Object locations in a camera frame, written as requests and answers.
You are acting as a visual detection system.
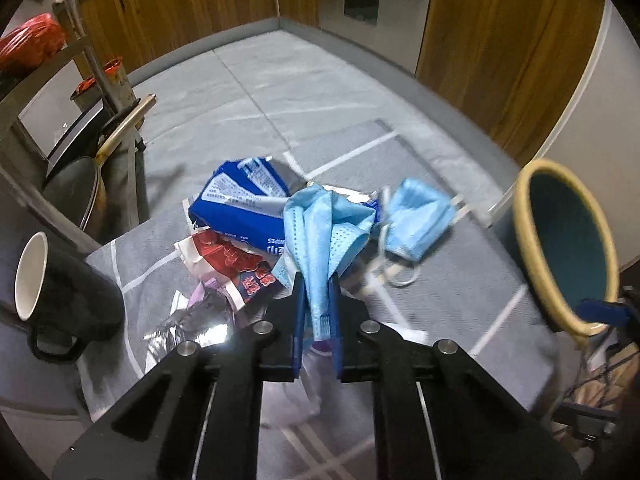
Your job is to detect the blue wet wipes packet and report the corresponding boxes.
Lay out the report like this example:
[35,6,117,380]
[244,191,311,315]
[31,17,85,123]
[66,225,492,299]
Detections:
[187,156,383,261]

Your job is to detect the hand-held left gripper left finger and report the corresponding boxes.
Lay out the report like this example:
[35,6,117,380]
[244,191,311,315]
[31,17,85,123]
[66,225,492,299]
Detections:
[52,272,307,480]

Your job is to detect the wooden kitchen cabinets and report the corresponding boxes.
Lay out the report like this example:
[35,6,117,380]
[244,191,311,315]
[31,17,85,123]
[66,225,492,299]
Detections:
[75,0,321,76]

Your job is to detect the clear silver plastic wrapper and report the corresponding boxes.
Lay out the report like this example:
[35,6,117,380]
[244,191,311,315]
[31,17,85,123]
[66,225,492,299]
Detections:
[145,280,236,361]

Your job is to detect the grey checked blanket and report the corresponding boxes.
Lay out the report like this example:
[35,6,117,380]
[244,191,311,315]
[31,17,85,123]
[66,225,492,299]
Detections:
[82,117,566,480]

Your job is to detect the frying pan with wooden handle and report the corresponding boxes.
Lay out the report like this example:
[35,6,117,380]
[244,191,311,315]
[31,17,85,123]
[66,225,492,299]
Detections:
[42,94,158,231]

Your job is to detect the teal bin with yellow rim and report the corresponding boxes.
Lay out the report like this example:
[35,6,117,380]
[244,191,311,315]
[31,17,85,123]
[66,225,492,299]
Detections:
[513,158,621,338]

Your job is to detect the tall wooden cabinet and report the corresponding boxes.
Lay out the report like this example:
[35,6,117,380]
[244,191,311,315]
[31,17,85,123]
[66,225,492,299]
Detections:
[415,0,608,166]

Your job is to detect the red plastic bag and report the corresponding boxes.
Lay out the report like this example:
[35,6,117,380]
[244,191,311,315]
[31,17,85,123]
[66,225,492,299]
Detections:
[0,13,68,73]

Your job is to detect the crushed red white paper cup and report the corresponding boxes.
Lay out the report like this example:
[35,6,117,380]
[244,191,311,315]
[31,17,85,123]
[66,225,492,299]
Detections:
[173,227,281,313]

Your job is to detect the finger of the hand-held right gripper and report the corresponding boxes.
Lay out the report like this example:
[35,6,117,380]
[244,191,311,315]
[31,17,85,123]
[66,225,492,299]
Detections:
[575,297,632,329]

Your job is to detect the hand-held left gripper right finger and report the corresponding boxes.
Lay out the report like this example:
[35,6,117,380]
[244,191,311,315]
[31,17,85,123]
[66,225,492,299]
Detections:
[327,275,581,480]

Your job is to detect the blue face mask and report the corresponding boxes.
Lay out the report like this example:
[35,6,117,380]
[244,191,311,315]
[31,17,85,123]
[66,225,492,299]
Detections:
[382,177,458,288]
[282,183,377,341]

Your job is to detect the black mug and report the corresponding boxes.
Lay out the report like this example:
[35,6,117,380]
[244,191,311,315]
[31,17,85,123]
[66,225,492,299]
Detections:
[14,231,125,365]

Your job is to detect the steel built-in oven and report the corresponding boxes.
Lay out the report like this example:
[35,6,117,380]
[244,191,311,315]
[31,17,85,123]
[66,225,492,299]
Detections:
[312,0,441,76]

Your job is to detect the red lid can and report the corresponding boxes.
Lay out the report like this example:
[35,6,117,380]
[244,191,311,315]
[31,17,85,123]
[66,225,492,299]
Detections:
[70,77,103,111]
[102,57,135,108]

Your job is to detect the metal shelf rack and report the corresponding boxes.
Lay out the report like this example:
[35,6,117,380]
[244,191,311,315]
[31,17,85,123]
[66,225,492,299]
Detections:
[0,0,151,241]

